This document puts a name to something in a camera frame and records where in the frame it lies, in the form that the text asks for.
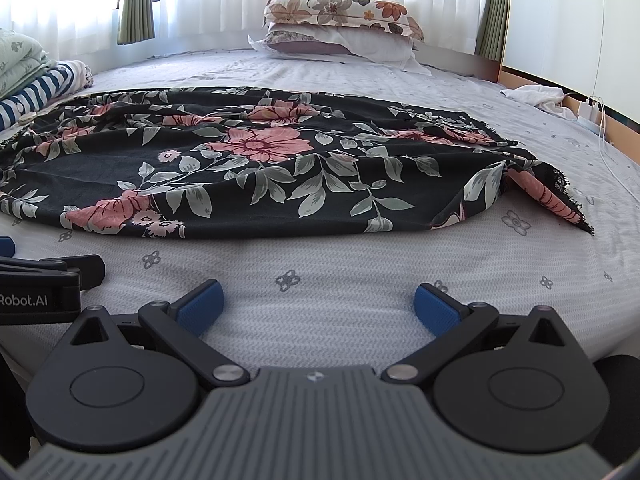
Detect green curtain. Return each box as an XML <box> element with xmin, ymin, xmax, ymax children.
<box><xmin>475</xmin><ymin>0</ymin><xmax>510</xmax><ymax>62</ymax></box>
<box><xmin>117</xmin><ymin>0</ymin><xmax>155</xmax><ymax>46</ymax></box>

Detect green folded quilt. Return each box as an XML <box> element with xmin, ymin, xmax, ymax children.
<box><xmin>0</xmin><ymin>29</ymin><xmax>55</xmax><ymax>99</ymax></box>

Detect white charging cable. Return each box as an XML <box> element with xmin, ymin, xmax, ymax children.
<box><xmin>564</xmin><ymin>0</ymin><xmax>640</xmax><ymax>196</ymax></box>

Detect white crumpled cloth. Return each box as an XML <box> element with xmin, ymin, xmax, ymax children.
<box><xmin>500</xmin><ymin>84</ymin><xmax>577</xmax><ymax>122</ymax></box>

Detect white charger block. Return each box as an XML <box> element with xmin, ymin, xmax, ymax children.
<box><xmin>577</xmin><ymin>100</ymin><xmax>600</xmax><ymax>125</ymax></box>

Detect right green curtain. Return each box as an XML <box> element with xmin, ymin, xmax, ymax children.
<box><xmin>475</xmin><ymin>0</ymin><xmax>510</xmax><ymax>62</ymax></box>

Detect grey patterned bed sheet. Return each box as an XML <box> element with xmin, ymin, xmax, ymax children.
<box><xmin>1</xmin><ymin>51</ymin><xmax>639</xmax><ymax>370</ymax></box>

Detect left green curtain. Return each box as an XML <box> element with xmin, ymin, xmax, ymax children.
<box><xmin>117</xmin><ymin>0</ymin><xmax>155</xmax><ymax>46</ymax></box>

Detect white bottom pillow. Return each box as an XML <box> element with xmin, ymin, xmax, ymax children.
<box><xmin>247</xmin><ymin>24</ymin><xmax>432</xmax><ymax>76</ymax></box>

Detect floral top pillow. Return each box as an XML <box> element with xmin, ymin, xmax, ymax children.
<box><xmin>262</xmin><ymin>0</ymin><xmax>426</xmax><ymax>42</ymax></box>

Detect wooden bed frame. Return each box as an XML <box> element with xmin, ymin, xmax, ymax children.
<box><xmin>414</xmin><ymin>41</ymin><xmax>640</xmax><ymax>134</ymax></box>

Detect black floral pants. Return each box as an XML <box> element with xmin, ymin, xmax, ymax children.
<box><xmin>1</xmin><ymin>87</ymin><xmax>588</xmax><ymax>240</ymax></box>

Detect blue striped folded blanket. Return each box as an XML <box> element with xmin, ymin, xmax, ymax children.
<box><xmin>1</xmin><ymin>61</ymin><xmax>93</xmax><ymax>130</ymax></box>

